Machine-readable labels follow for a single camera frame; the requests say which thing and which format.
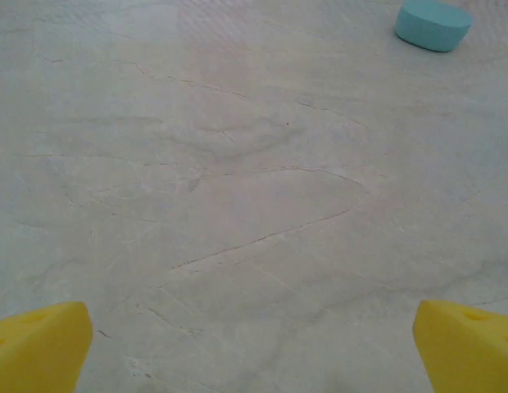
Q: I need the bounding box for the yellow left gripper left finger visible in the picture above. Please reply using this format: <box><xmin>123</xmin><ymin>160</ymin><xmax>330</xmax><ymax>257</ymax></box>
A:
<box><xmin>0</xmin><ymin>301</ymin><xmax>94</xmax><ymax>393</ymax></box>

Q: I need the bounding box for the blue round lid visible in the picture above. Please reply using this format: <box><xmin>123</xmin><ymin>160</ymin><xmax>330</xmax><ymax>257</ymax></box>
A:
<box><xmin>393</xmin><ymin>0</ymin><xmax>474</xmax><ymax>53</ymax></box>

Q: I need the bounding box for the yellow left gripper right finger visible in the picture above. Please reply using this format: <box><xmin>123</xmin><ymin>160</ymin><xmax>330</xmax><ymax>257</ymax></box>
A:
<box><xmin>412</xmin><ymin>299</ymin><xmax>508</xmax><ymax>393</ymax></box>

